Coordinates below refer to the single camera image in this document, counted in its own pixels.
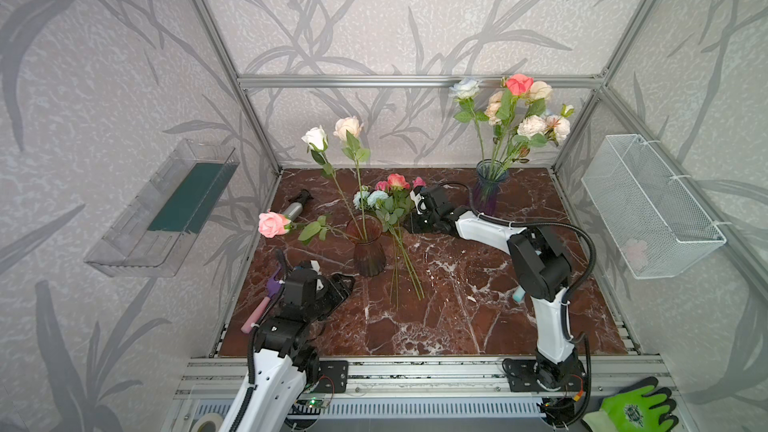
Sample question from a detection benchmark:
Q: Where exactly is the flower bunch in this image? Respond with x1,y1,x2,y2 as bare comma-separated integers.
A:
353,173,426,300

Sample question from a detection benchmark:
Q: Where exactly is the purple blue glass vase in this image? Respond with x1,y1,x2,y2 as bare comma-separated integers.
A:
472,159,509,215

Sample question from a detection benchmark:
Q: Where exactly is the dark red glass vase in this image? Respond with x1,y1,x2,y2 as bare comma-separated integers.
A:
345,216,386,277

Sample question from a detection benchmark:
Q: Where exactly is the pink rose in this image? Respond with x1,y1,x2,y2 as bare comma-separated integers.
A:
258,211,353,245

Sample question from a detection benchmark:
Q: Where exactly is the peach rose stem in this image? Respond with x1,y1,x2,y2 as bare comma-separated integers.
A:
485,91,506,160

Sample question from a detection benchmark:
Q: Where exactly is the pale blue rose stem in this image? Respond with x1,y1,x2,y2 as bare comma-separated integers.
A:
450,78,488,160

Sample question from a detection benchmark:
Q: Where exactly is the white pink peony stem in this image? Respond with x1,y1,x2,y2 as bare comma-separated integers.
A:
502,104,575,170

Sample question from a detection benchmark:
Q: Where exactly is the white rose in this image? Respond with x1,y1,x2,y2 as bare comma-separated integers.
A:
301,126,353,214

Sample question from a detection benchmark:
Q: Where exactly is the pink red rose stem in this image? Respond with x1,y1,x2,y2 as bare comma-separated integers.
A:
490,74,534,170

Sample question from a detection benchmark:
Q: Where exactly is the cream pink rose stem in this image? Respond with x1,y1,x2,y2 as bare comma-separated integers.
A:
522,81,553,118

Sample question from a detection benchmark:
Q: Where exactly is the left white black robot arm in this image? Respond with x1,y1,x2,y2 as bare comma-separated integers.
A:
220,261,355,431

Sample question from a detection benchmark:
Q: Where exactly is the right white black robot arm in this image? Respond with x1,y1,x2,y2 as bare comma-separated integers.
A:
406,184,580,391

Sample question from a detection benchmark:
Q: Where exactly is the silver spray bottle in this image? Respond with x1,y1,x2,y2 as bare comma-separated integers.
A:
282,189,312,222

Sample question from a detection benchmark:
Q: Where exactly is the green circuit board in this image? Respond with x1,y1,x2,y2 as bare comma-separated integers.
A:
291,396,332,416

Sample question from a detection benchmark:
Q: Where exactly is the white tape roll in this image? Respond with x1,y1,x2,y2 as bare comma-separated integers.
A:
190,412,224,432

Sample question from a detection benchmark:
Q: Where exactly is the pink object in basket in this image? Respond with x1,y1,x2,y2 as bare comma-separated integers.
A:
622,238,649,271

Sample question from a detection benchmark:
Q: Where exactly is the green black work glove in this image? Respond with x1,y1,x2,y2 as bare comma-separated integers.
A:
581,377,679,432

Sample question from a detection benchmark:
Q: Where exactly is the purple pink handled tool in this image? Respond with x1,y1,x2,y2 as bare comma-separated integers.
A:
241,271,283,334

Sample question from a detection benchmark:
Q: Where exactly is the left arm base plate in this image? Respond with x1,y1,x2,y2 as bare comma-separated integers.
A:
308,360,350,394

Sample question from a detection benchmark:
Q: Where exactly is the aluminium front rail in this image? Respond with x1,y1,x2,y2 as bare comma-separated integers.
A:
173,355,677,400

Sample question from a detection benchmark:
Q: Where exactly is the clear plastic wall tray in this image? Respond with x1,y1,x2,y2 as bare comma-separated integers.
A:
84,139,240,278

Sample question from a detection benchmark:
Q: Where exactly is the right black corrugated cable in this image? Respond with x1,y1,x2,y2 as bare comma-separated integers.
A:
440,182,597,427

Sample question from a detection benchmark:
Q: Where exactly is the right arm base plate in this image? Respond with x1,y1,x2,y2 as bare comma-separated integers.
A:
502,357,587,393

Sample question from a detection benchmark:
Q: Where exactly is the white wire mesh basket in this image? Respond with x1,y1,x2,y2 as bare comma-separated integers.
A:
582,134,727,280

